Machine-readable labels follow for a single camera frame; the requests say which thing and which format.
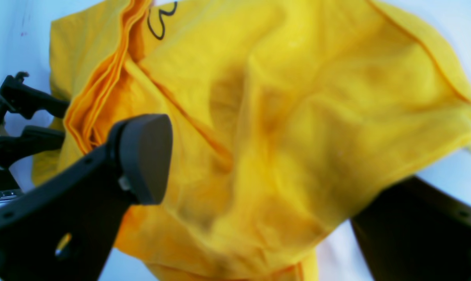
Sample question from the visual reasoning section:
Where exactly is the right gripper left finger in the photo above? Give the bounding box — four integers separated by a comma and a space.
0, 114, 173, 281

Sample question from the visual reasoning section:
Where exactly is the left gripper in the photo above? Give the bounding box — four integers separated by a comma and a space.
0, 71, 69, 203

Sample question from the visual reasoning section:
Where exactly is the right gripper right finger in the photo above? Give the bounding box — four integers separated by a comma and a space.
351, 177, 471, 281

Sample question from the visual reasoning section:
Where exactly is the orange t-shirt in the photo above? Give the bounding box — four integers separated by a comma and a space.
33, 0, 471, 281

